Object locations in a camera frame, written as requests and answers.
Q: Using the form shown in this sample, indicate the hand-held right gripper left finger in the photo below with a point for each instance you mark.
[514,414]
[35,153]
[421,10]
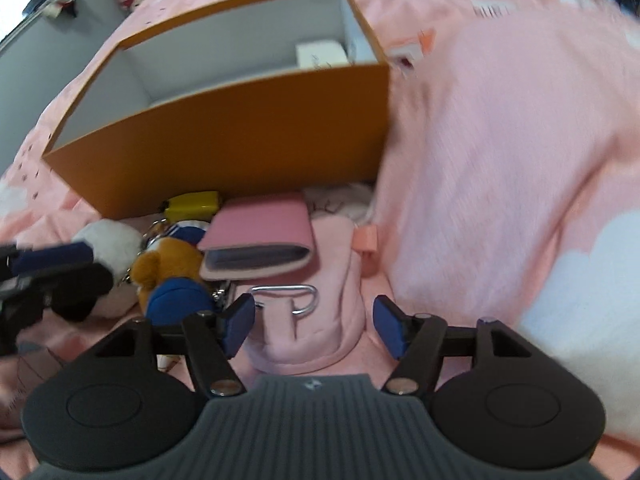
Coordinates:
[237,322]

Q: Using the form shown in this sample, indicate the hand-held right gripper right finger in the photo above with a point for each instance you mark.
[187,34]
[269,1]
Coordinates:
[390,327]

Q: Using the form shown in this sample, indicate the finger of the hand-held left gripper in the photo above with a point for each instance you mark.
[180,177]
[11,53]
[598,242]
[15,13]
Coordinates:
[80,290]
[50,256]

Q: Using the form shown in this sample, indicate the white plush panda toy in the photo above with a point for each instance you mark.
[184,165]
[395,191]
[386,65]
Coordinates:
[112,245]

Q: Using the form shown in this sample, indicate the pink fabric pouch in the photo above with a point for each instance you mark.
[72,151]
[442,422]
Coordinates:
[330,260]

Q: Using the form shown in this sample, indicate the orange cardboard box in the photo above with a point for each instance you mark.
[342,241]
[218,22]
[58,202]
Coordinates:
[250,150]

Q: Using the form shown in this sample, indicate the small white box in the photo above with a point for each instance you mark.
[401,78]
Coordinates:
[320,52]

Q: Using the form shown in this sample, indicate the silver carabiner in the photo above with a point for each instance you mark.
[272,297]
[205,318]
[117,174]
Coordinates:
[280,287]

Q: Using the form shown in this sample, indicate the pink wallet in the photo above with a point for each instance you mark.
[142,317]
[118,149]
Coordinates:
[260,220]

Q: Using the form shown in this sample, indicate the pink printed blanket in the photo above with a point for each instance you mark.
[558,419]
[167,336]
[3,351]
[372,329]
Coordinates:
[500,160]

